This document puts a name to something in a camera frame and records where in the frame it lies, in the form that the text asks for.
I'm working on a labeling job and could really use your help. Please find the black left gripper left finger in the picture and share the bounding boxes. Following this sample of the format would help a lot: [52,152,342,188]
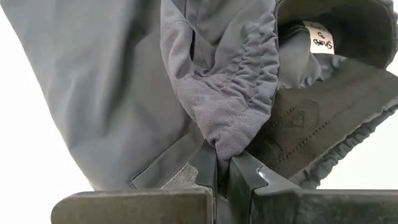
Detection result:
[50,141,218,224]

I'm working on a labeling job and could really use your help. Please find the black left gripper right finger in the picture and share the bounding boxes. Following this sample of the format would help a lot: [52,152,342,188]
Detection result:
[228,151,398,224]

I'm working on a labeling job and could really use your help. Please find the dark grey shorts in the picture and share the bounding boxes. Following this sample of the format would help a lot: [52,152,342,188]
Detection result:
[0,0,398,191]

